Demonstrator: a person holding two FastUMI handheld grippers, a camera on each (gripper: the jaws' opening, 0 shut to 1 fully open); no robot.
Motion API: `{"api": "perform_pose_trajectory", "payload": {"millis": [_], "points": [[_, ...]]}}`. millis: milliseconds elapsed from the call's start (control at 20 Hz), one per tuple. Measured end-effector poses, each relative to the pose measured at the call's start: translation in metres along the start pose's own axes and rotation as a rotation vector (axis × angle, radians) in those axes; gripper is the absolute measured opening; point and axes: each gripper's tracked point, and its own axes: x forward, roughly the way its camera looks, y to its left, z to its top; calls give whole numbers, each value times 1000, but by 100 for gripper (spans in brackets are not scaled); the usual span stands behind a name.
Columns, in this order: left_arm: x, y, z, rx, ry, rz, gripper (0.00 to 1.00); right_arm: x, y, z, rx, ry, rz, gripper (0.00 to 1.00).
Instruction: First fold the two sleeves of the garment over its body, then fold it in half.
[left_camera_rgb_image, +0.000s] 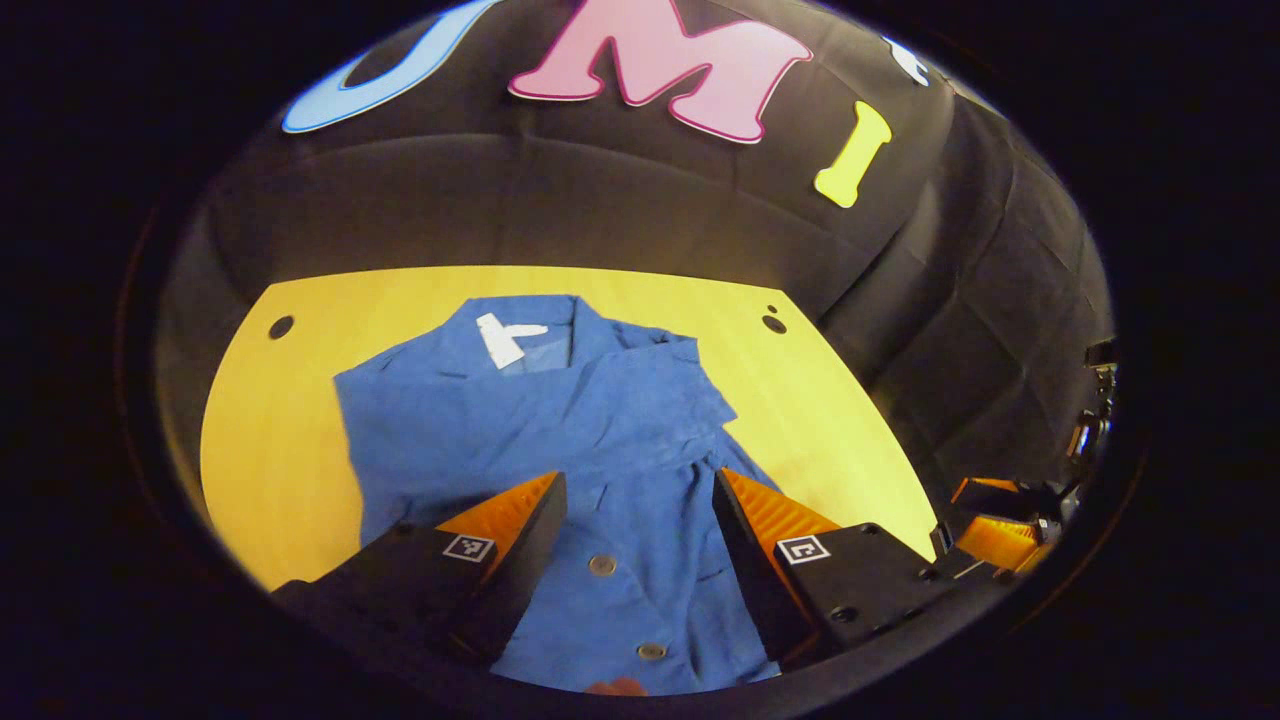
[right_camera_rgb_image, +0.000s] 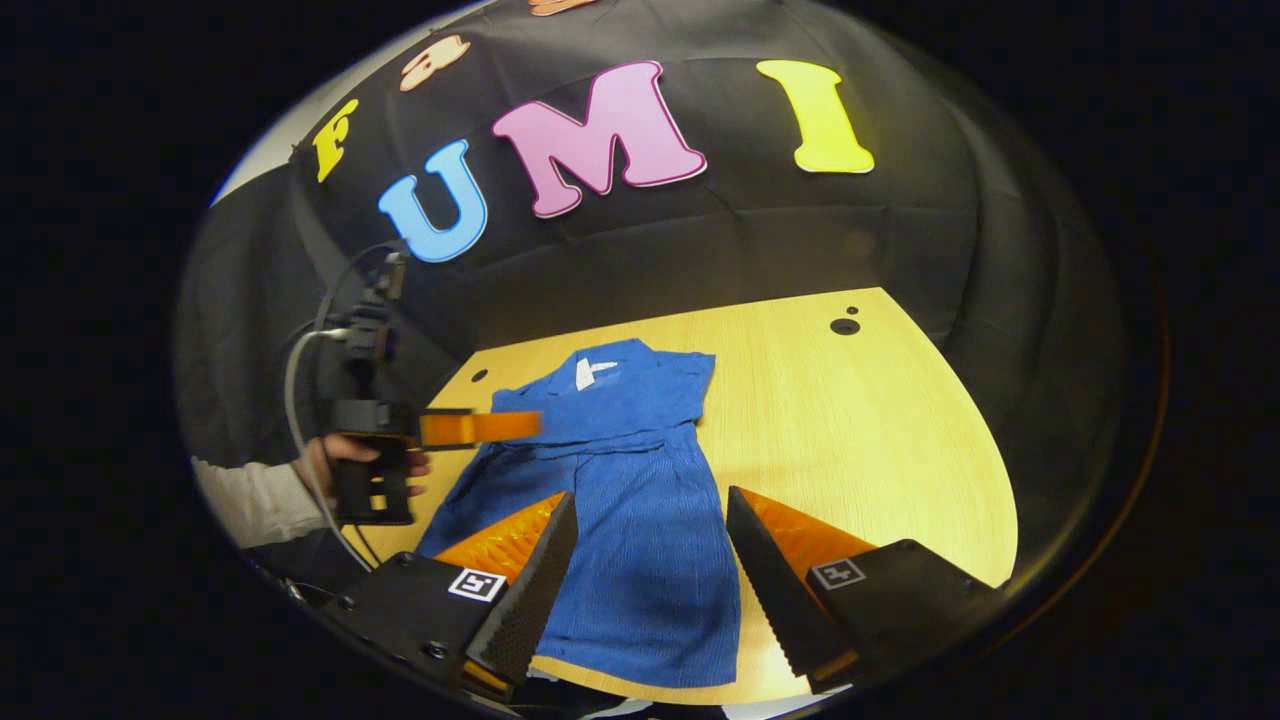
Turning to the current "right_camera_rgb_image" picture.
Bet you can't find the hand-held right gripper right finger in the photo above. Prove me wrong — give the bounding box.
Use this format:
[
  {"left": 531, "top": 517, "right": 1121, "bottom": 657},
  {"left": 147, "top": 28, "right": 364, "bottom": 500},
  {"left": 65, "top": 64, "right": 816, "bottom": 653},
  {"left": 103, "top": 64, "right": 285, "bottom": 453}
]
[{"left": 726, "top": 486, "right": 1006, "bottom": 696}]

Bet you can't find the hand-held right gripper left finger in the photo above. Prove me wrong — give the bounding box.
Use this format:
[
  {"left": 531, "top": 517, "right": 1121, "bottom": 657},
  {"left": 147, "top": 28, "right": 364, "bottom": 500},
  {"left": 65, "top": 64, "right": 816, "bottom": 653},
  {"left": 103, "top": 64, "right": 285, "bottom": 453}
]
[{"left": 318, "top": 490, "right": 581, "bottom": 701}]

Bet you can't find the blue button shirt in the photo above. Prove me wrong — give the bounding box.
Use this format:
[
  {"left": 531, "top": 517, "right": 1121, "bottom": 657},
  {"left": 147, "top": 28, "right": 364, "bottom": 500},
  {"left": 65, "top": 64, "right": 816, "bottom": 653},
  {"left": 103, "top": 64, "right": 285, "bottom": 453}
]
[{"left": 415, "top": 338, "right": 743, "bottom": 689}]

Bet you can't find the black backdrop cloth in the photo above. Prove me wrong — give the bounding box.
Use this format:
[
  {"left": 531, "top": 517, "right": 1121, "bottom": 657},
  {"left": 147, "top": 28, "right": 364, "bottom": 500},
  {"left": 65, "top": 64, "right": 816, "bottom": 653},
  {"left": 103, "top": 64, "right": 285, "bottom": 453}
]
[{"left": 175, "top": 0, "right": 1131, "bottom": 601}]

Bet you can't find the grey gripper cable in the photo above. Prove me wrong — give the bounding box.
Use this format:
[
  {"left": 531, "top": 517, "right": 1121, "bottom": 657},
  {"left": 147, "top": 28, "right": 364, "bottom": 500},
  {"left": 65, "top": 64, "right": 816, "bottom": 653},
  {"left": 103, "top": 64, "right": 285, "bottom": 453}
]
[{"left": 283, "top": 240, "right": 406, "bottom": 573}]

